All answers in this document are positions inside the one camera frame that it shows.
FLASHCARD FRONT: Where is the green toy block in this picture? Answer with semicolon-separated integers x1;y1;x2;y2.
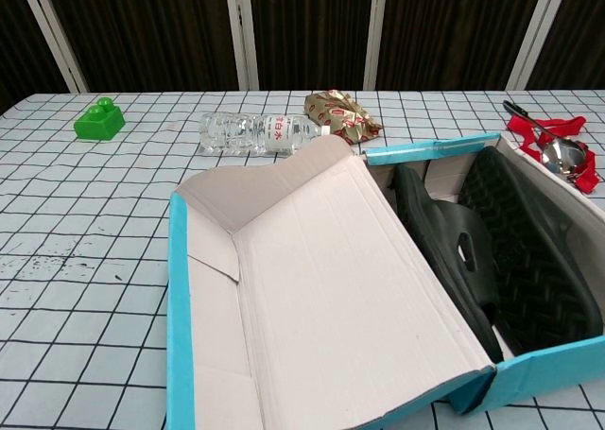
73;96;127;143

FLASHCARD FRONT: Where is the crumpled gold snack wrapper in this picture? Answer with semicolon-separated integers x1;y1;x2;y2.
303;89;384;146

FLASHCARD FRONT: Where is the red ribbon strap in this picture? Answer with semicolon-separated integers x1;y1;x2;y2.
506;114;601;195

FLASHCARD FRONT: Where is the white checkered tablecloth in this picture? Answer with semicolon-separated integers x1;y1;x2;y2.
0;89;605;430

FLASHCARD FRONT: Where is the white screen frame post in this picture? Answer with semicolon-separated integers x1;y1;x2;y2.
16;0;91;95
505;0;573;92
224;0;260;92
363;0;403;92

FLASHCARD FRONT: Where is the metal spoon black handle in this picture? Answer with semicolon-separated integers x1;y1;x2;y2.
502;99;588;175

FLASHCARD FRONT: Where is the light blue shoe box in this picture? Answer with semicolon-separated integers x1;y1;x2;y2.
164;131;605;430

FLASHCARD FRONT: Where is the clear plastic water bottle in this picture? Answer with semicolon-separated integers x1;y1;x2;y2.
198;112;332;158

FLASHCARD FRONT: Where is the black folding screen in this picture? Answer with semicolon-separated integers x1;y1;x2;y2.
0;0;605;114

